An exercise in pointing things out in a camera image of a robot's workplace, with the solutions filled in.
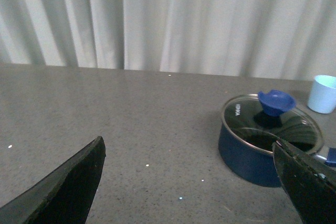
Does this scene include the light blue plastic cup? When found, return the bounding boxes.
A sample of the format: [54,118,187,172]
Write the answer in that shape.
[308,75,335,114]

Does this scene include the glass lid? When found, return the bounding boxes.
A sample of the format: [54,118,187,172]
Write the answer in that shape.
[222,94,324,155]

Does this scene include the white pleated curtain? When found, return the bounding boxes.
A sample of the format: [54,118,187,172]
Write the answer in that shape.
[1,0,335,80]

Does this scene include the dark blue cooking pot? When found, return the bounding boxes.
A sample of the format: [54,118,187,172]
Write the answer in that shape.
[218,90,335,187]

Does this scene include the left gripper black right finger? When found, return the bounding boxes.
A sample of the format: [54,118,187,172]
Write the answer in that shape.
[272,140,335,223]

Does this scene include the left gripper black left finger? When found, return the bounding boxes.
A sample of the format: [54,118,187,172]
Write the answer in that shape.
[1,136,106,223]

